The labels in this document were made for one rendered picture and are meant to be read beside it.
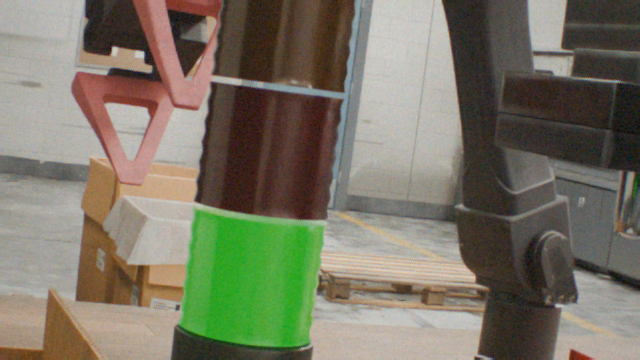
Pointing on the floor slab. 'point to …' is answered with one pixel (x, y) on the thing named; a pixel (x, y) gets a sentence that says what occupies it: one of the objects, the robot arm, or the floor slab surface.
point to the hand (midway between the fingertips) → (156, 135)
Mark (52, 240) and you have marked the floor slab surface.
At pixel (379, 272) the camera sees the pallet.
